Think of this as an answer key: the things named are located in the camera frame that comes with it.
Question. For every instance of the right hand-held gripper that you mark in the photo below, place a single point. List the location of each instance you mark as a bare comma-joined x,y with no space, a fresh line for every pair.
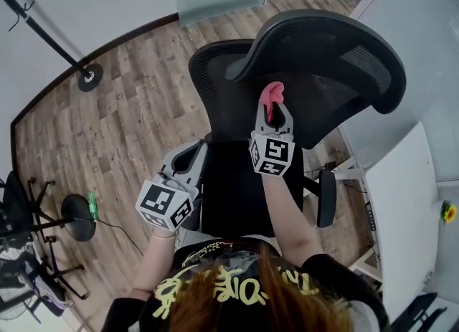
274,153

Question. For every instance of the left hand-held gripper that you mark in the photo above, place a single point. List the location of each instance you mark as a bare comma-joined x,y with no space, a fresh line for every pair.
161,201

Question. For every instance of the pink cloth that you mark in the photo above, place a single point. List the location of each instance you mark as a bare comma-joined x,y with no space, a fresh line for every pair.
272,94

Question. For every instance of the person's right forearm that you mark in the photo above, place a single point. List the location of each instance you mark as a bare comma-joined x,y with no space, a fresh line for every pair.
287,216

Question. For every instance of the person's left forearm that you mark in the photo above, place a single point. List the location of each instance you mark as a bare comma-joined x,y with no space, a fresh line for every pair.
152,266

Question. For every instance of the black chair armrest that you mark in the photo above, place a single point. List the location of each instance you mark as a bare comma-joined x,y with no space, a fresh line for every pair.
194,217
327,201

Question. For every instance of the black chair seat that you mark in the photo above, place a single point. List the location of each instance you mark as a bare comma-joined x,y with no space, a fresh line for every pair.
236,194

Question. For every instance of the black power adapter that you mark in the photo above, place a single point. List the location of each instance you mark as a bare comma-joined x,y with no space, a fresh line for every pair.
330,165

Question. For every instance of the black mesh chair headrest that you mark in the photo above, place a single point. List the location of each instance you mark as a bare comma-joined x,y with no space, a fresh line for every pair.
322,43

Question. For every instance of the black standing fan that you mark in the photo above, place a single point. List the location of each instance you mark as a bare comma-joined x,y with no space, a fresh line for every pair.
77,217

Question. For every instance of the black desk control panel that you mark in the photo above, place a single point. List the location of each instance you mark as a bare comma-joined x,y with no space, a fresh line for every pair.
370,216

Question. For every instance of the person in dark hoodie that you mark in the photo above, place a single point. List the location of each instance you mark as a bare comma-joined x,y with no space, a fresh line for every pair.
251,287

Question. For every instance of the white desk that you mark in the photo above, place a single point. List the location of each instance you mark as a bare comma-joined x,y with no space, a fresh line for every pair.
401,208

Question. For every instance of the black coat rack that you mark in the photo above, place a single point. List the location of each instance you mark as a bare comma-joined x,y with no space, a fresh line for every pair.
46,36

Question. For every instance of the yellow sunflower decoration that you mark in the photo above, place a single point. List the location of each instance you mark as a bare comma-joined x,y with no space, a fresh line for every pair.
449,213

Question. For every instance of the black chair frame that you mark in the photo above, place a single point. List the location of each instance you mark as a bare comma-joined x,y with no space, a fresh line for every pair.
419,310

